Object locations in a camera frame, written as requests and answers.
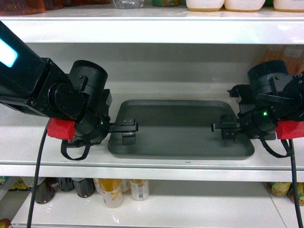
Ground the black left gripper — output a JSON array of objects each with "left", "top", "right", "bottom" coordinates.
[{"left": 71, "top": 89, "right": 138, "bottom": 146}]

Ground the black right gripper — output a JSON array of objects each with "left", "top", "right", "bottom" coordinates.
[{"left": 211, "top": 85, "right": 276, "bottom": 140}]

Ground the grey rectangular serving tray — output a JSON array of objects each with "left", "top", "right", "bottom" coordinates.
[{"left": 107, "top": 100, "right": 255, "bottom": 160}]

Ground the white labelled drink bottle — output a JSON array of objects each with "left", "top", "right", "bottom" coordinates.
[{"left": 130, "top": 179, "right": 150, "bottom": 201}]

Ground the yellow white drink bottle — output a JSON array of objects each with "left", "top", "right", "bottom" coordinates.
[{"left": 98, "top": 178, "right": 123, "bottom": 208}]

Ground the red left wrist block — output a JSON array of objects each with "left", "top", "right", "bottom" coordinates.
[{"left": 47, "top": 118, "right": 76, "bottom": 141}]

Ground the red wrist block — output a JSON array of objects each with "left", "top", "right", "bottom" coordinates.
[
  {"left": 275, "top": 120, "right": 304, "bottom": 139},
  {"left": 47, "top": 118, "right": 76, "bottom": 141}
]

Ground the red right wrist block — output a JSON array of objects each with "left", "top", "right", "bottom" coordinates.
[{"left": 275, "top": 120, "right": 304, "bottom": 139}]

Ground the dark tea bottle right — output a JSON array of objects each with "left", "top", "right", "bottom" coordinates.
[{"left": 72, "top": 178, "right": 95, "bottom": 198}]

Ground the dark tea bottle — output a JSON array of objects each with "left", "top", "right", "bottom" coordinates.
[
  {"left": 21, "top": 177, "right": 55, "bottom": 204},
  {"left": 72, "top": 178, "right": 95, "bottom": 198}
]

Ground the orange juice bottle back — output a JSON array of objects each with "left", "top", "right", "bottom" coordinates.
[{"left": 261, "top": 45, "right": 285, "bottom": 63}]

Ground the dark tea bottle left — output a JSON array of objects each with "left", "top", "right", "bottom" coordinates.
[{"left": 21, "top": 177, "right": 55, "bottom": 204}]

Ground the white upper shelf board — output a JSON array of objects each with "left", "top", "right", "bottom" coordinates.
[{"left": 0, "top": 7, "right": 304, "bottom": 45}]

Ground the white jar middle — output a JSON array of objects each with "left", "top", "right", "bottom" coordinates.
[{"left": 224, "top": 0, "right": 265, "bottom": 12}]

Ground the white jar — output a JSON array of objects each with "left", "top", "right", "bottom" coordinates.
[
  {"left": 224, "top": 0, "right": 265, "bottom": 12},
  {"left": 273, "top": 0, "right": 304, "bottom": 12},
  {"left": 186, "top": 0, "right": 225, "bottom": 12}
]

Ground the white jar left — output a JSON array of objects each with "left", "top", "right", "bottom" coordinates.
[{"left": 186, "top": 0, "right": 225, "bottom": 12}]

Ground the white jar right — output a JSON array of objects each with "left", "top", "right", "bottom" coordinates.
[{"left": 273, "top": 0, "right": 304, "bottom": 12}]

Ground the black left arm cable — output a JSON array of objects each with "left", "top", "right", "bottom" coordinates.
[{"left": 26, "top": 118, "right": 52, "bottom": 228}]

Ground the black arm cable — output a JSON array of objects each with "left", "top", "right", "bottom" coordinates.
[
  {"left": 26, "top": 118, "right": 52, "bottom": 228},
  {"left": 288, "top": 139, "right": 302, "bottom": 228}
]

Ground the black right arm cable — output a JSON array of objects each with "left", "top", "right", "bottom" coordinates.
[{"left": 288, "top": 139, "right": 302, "bottom": 228}]

